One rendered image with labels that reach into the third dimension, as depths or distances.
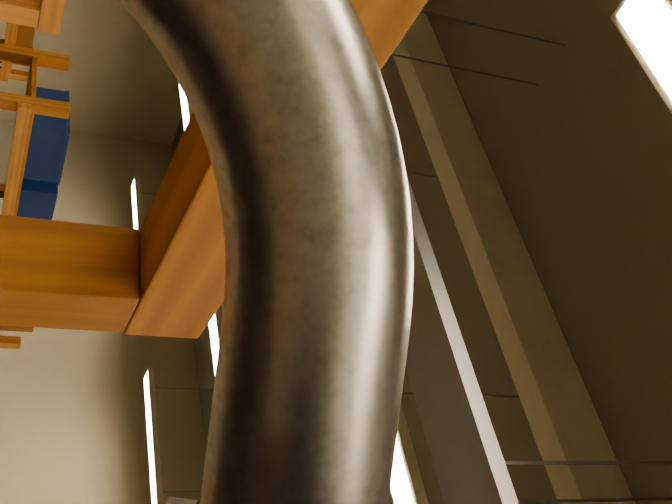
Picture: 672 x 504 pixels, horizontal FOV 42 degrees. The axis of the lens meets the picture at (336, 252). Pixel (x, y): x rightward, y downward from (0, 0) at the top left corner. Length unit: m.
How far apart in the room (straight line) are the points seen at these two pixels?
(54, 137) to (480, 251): 2.57
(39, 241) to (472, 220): 4.13
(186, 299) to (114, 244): 0.10
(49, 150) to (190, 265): 4.68
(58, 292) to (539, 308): 3.96
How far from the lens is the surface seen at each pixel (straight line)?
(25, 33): 8.78
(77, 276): 0.97
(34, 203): 5.86
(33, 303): 0.97
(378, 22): 0.63
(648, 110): 4.46
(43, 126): 5.47
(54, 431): 10.43
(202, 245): 0.86
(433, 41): 6.27
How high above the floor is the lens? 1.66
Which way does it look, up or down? 24 degrees up
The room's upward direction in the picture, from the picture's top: 96 degrees clockwise
